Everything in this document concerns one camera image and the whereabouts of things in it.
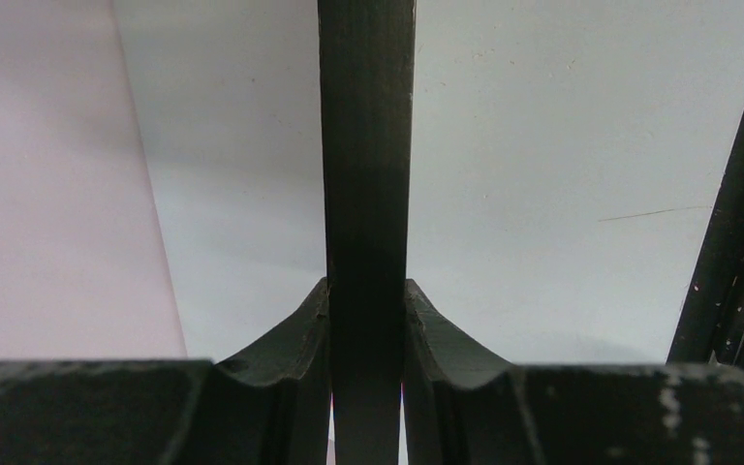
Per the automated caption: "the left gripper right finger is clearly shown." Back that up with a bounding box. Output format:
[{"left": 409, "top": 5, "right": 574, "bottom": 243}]
[{"left": 403, "top": 280, "right": 744, "bottom": 464}]

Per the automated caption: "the black picture frame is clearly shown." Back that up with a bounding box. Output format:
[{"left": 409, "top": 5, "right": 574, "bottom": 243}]
[{"left": 318, "top": 1, "right": 416, "bottom": 464}]

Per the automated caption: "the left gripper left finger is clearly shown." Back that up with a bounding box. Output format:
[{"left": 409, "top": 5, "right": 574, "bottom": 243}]
[{"left": 0, "top": 281, "right": 330, "bottom": 464}]

